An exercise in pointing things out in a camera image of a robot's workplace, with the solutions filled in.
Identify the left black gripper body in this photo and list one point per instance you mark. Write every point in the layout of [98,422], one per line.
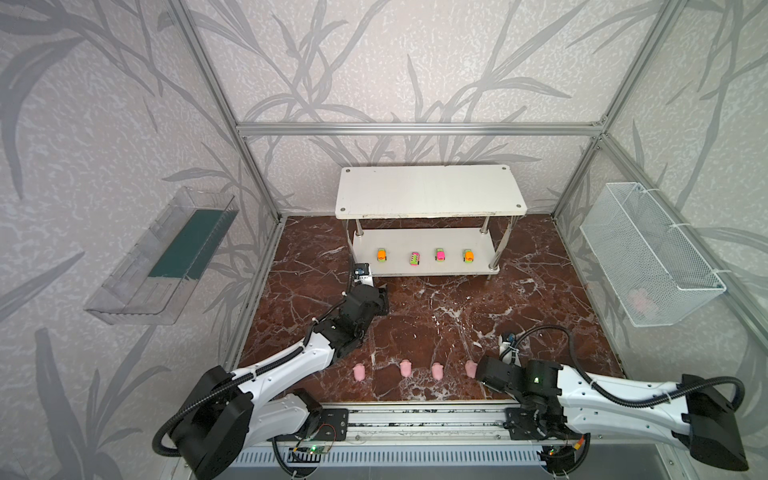
[377,299]

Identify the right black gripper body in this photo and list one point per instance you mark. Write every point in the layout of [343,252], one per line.
[486,370]

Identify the pink toy pig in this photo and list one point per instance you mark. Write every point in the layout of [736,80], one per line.
[405,368]
[437,371]
[359,372]
[471,369]

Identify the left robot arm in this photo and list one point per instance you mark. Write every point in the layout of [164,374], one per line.
[252,396]

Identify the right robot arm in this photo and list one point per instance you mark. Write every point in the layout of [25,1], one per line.
[555,401]

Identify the white two-tier shelf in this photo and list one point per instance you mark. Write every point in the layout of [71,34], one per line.
[489,193]

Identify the pink toy in basket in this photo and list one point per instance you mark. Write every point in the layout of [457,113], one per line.
[642,303]

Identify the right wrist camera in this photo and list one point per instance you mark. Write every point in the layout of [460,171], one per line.
[507,349]

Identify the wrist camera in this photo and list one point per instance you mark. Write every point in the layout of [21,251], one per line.
[507,349]
[361,275]

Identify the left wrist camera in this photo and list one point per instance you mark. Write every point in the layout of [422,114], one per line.
[361,275]

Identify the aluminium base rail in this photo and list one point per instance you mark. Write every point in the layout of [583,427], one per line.
[401,422]

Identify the white wire mesh basket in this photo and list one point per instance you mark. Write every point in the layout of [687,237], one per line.
[638,245]

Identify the clear plastic wall bin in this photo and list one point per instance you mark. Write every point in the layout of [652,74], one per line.
[153,282]

